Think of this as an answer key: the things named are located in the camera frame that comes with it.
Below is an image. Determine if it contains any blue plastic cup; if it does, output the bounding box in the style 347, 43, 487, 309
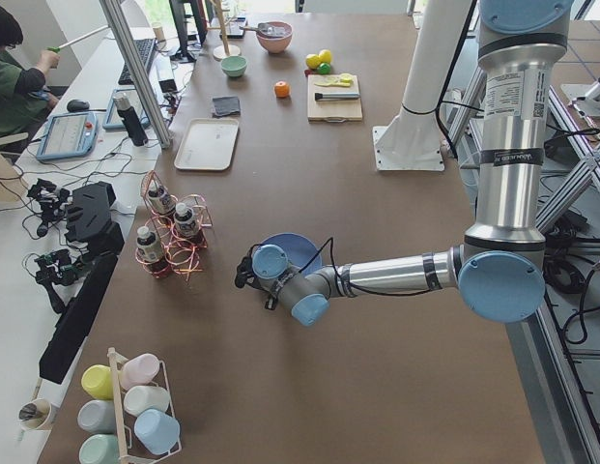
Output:
134, 409, 181, 455

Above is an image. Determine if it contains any blue teach pendant near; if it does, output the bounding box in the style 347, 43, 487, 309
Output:
36, 111, 98, 161

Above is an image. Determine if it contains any grey folded cloth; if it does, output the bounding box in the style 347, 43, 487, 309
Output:
212, 96, 241, 118

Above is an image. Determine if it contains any yellow lemon lower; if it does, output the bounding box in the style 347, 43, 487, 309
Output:
304, 54, 322, 70

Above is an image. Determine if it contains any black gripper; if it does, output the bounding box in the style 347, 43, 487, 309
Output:
234, 255, 255, 289

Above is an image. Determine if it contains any yellow plastic cup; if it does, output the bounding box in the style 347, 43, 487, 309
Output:
81, 364, 113, 400

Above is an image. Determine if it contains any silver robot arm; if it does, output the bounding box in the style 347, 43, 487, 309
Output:
235, 1, 572, 326

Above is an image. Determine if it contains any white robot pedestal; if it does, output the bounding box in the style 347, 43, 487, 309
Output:
373, 0, 475, 172

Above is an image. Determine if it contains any green lime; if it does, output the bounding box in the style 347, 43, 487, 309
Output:
316, 62, 331, 75

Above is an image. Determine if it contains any pale green plastic cup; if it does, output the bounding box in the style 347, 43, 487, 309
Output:
78, 434, 119, 464

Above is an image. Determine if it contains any aluminium frame post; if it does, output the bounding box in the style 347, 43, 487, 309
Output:
100, 0, 172, 149

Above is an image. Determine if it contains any orange fruit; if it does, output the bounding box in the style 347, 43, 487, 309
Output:
273, 81, 291, 99

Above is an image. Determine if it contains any yellow plastic knife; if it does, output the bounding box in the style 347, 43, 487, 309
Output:
311, 78, 354, 89

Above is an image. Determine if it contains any mint green bowl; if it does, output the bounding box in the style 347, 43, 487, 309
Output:
220, 55, 247, 78

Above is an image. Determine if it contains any wooden glass holder stand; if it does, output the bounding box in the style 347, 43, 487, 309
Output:
209, 0, 242, 62

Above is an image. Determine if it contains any blue teach pendant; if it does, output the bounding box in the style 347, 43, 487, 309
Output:
36, 111, 98, 161
102, 87, 150, 131

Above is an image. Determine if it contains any dark drink bottle lower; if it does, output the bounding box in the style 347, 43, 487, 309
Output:
174, 202, 200, 244

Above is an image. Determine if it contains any paper cup with tools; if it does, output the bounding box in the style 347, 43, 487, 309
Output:
18, 398, 57, 431

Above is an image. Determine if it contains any wooden cutting board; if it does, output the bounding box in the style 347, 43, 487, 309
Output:
307, 73, 363, 122

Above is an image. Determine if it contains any cream rabbit tray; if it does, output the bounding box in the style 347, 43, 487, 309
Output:
174, 118, 240, 171

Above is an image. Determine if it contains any black keyboard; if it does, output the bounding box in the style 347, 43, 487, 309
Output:
116, 37, 158, 87

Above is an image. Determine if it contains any black computer mouse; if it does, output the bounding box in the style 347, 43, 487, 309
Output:
66, 99, 90, 113

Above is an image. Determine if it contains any steel ice scoop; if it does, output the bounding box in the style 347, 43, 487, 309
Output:
241, 22, 286, 37

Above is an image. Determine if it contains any dark drink bottle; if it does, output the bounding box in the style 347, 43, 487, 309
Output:
174, 202, 200, 244
136, 225, 171, 278
147, 182, 175, 218

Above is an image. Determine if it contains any white wire cup rack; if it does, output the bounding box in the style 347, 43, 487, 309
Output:
107, 348, 183, 463

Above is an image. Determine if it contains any grey plastic cup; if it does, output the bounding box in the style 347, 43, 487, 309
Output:
77, 399, 116, 434

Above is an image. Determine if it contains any pink plastic cup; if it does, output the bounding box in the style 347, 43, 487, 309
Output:
119, 353, 159, 391

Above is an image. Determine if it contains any white plastic cup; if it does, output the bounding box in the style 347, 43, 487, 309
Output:
124, 386, 171, 417

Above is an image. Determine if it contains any dark drink bottle right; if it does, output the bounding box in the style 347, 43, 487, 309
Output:
136, 225, 171, 278

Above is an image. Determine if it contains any person in green shirt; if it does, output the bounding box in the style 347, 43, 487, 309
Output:
0, 6, 60, 137

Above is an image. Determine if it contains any copper wire bottle rack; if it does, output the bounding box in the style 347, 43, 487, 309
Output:
134, 171, 213, 280

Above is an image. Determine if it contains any black thermos bottle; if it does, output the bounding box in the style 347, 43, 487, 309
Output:
113, 93, 148, 147

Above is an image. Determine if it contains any pink bowl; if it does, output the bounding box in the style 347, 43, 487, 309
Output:
256, 21, 293, 54

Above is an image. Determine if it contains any blue plate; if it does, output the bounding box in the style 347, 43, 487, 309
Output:
263, 232, 323, 276

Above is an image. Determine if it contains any dark drink bottle upper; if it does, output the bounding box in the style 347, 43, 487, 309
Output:
147, 182, 175, 218

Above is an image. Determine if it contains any blue teach pendant far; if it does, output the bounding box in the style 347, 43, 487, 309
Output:
102, 87, 150, 131

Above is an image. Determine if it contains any yellow lemon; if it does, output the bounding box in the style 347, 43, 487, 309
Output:
318, 49, 332, 64
304, 54, 322, 70

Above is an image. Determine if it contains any yellow lemon upper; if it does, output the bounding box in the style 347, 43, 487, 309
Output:
318, 49, 332, 64

